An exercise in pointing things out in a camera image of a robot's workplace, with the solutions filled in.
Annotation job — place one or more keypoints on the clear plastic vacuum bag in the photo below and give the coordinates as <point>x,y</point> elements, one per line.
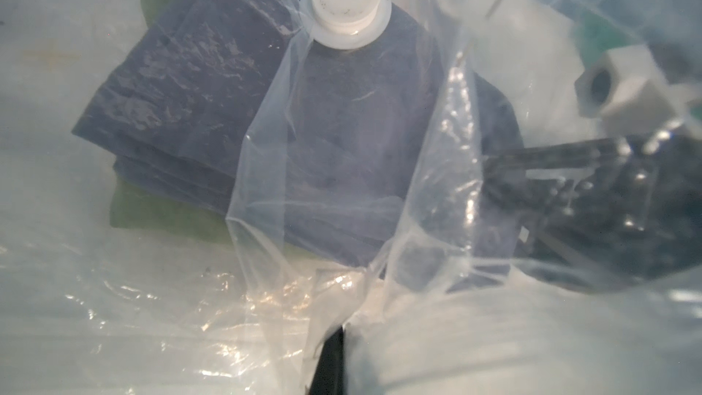
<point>445,308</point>

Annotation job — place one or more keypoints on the white vacuum bag valve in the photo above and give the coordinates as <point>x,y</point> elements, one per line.
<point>345,24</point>

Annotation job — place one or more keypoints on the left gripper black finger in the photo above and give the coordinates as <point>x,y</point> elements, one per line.
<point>330,375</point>

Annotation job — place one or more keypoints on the olive green garment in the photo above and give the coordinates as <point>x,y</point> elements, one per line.
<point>164,214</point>

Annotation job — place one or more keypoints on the navy blue garment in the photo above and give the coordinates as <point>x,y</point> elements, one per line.
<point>327,162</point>

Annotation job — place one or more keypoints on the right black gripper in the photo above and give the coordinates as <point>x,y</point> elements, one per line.
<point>604,213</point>

